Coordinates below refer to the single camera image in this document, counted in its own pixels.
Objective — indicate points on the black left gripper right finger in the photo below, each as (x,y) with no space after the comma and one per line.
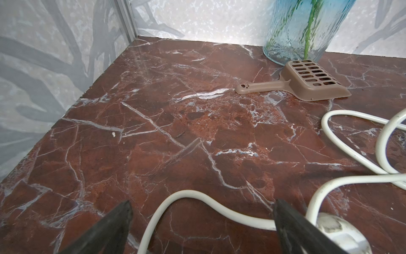
(297,235)

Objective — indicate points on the beige plastic slotted scoop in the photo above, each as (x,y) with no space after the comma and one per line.
(305,79)

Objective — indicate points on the blue glass vase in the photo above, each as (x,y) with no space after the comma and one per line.
(285,41)

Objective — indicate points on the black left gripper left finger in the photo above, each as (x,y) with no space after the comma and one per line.
(107,236)

